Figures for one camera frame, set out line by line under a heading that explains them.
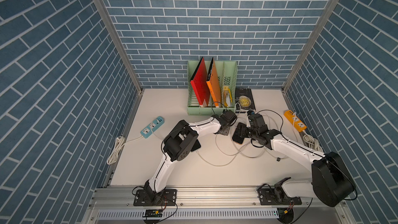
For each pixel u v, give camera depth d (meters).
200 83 0.87
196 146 0.90
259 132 0.67
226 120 0.77
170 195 0.74
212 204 0.73
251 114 0.80
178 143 0.55
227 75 1.11
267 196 0.74
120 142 0.92
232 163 0.86
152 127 0.96
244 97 1.12
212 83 0.87
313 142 0.91
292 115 1.01
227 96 1.12
